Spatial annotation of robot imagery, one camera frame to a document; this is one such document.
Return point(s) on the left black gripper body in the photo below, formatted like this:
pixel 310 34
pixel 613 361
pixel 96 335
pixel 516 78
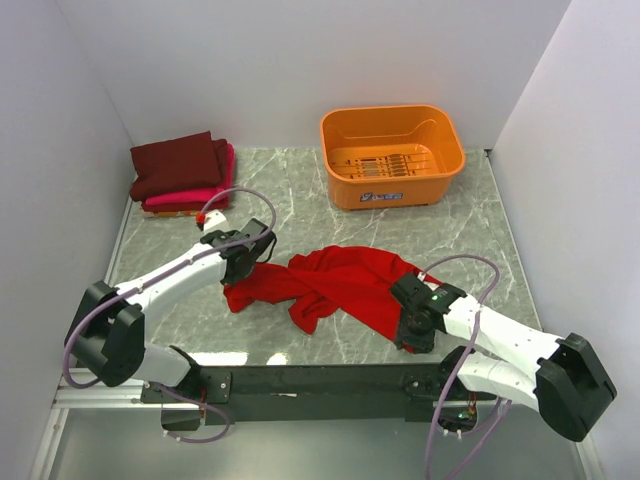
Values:
pixel 237 276

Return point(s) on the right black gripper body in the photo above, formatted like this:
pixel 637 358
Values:
pixel 411 331

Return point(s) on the red t shirt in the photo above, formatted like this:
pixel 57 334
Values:
pixel 356 280

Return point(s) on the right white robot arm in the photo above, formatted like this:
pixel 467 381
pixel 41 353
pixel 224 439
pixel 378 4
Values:
pixel 562 379

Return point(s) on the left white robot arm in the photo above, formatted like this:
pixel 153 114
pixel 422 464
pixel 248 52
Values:
pixel 107 340

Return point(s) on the folded pink t shirt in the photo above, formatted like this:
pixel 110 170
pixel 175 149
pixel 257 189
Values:
pixel 190 196

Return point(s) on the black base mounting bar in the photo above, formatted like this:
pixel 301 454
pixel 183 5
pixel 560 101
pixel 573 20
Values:
pixel 332 392

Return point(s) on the folded maroon t shirt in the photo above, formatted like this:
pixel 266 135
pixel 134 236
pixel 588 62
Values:
pixel 186 163

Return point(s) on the orange plastic basket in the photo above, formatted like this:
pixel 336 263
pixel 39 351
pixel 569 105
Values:
pixel 389 156

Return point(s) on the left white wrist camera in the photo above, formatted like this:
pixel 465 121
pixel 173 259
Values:
pixel 211 221

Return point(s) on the aluminium rail frame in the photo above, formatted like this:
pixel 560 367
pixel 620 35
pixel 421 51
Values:
pixel 134 431

